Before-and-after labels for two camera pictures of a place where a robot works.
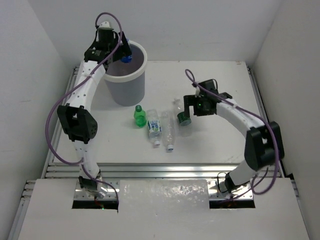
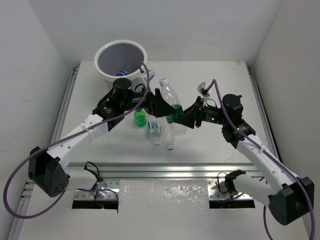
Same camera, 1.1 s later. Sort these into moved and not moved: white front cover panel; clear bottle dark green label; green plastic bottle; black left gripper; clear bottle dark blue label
Moved: clear bottle dark blue label; clear bottle dark green label; black left gripper
Not moved: green plastic bottle; white front cover panel
